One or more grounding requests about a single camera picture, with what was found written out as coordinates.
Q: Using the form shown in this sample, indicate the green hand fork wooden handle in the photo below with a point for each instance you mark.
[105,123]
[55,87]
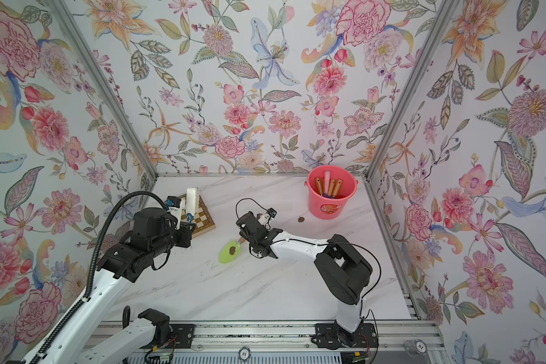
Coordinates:
[332,184]

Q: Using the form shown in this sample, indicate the green trowel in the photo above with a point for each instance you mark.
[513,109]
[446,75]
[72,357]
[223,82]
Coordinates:
[231,251]
[337,189]

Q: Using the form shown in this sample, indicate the wooden chessboard box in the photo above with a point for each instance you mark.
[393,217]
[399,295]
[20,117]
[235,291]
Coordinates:
[203,220]

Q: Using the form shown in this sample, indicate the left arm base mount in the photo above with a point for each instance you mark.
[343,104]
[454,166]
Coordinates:
[166,334]

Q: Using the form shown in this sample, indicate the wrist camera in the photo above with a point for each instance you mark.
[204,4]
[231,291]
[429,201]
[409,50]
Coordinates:
[176,207]
[265,218]

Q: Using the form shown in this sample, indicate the aluminium front rail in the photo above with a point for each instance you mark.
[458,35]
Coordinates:
[284,336]

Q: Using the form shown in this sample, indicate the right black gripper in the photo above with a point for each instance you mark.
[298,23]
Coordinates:
[245,235]

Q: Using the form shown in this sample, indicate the white blue cleaning brush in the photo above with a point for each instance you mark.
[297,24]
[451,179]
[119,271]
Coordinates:
[192,203]

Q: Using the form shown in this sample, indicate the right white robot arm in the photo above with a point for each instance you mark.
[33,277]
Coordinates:
[345,272]

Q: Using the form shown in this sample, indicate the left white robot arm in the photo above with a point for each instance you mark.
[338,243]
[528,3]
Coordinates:
[66,341]

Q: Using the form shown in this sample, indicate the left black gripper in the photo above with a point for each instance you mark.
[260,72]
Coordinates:
[186,230]

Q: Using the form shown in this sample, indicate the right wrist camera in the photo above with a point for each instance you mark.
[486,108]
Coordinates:
[265,218]

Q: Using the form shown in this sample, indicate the purple trowel pink handle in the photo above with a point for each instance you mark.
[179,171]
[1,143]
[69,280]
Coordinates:
[327,183]

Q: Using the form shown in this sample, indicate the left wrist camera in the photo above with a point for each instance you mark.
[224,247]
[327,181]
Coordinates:
[176,207]

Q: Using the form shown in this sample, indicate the yellow trowel wooden handle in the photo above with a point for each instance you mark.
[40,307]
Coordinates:
[318,184]

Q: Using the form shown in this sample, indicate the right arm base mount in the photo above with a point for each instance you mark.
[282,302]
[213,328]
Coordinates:
[331,336]

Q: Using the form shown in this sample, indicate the pink plastic bucket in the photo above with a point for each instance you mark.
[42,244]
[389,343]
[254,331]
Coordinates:
[328,208]

